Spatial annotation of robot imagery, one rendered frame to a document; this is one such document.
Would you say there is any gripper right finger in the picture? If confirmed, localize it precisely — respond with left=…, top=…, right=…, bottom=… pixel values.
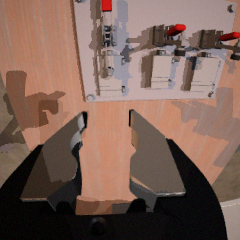
left=129, top=109, right=228, bottom=240

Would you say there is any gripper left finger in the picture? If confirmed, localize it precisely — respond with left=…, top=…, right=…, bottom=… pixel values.
left=0, top=111, right=88, bottom=240

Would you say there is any white fixture plate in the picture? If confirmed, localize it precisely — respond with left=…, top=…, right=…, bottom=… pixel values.
left=73, top=0, right=237, bottom=102

